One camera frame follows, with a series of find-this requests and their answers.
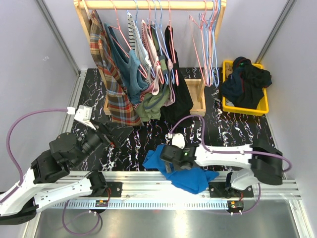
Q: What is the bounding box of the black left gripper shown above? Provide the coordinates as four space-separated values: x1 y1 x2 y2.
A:
72 119 134 168

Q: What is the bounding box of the blue tank top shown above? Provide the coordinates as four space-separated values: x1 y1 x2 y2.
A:
143 145 219 194

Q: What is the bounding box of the pink wire hanger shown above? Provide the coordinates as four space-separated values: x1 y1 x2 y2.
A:
189 0 213 86

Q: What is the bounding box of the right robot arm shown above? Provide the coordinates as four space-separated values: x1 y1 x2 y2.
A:
160 140 283 197

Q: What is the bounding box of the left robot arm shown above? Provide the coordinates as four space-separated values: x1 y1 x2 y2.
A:
0 122 133 225

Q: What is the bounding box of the teal hanging tank top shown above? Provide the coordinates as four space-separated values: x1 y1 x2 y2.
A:
105 23 149 105

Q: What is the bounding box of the plaid hanging shirt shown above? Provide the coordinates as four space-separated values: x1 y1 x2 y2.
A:
90 10 143 126

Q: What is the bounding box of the green hanging garment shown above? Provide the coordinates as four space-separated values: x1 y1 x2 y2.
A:
137 75 169 121

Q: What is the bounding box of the black hanging garment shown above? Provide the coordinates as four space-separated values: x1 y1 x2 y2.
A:
160 26 194 124

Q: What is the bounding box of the pink hanging garment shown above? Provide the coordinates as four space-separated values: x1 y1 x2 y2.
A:
141 20 175 110

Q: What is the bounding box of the yellow plastic bin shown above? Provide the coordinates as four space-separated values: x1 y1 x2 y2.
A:
220 57 272 116

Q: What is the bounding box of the dark clothes pile in bin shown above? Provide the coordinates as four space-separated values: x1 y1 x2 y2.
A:
221 57 272 110

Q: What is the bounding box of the striped hanging garment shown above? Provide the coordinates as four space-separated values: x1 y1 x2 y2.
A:
127 12 152 84

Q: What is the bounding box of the wooden clothes rack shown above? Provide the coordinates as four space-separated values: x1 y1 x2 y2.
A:
74 0 226 116

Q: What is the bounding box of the empty hangers bunch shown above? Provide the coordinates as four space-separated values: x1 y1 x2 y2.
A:
199 0 221 88

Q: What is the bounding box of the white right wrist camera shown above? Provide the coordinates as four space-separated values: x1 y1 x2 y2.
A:
166 133 185 149

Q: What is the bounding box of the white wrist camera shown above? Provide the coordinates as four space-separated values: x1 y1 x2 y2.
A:
166 133 185 149
74 105 96 130

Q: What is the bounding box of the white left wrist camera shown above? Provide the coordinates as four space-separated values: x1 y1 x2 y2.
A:
74 105 96 130

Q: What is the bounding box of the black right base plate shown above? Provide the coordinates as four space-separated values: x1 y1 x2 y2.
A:
209 182 254 199

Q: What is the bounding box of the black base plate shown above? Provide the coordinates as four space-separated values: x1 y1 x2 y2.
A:
209 182 254 199
85 181 123 198

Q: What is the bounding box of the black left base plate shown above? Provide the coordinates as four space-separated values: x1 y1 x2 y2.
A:
85 181 123 198

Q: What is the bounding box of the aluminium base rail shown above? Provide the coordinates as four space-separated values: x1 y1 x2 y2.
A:
48 172 301 210

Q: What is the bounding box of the purple floor cable left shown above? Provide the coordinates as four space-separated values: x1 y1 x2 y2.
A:
61 198 104 235

